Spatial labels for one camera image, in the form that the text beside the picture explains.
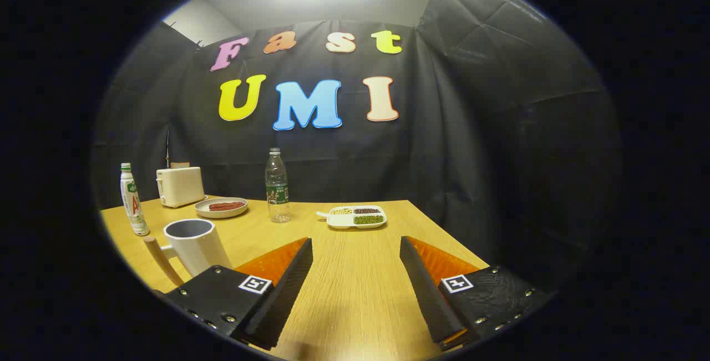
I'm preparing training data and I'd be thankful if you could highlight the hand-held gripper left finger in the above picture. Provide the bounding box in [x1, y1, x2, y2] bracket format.
[158, 237, 314, 350]

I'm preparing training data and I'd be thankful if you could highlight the white toaster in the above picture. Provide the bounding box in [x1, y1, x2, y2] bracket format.
[156, 166, 207, 209]

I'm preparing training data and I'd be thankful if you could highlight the white juice bottle green label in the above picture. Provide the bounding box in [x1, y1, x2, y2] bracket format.
[120, 162, 150, 237]

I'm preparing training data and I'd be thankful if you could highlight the clear plastic water bottle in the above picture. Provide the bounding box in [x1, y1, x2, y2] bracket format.
[265, 148, 292, 223]

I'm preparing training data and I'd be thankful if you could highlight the wooden table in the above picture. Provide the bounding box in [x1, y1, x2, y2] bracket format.
[100, 195, 491, 361]

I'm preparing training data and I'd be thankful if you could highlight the white cup with wooden handle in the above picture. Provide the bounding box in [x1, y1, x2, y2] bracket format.
[143, 218, 232, 287]

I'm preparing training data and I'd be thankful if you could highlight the black backdrop cloth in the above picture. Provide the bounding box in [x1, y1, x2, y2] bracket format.
[92, 0, 622, 289]

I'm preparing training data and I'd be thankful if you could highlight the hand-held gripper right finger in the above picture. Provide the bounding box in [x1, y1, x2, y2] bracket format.
[399, 236, 555, 350]

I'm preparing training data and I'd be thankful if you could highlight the beige round plate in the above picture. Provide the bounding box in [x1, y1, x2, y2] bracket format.
[195, 197, 249, 219]

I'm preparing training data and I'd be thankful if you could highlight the white divided tray with beans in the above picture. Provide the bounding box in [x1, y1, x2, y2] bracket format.
[316, 205, 388, 230]

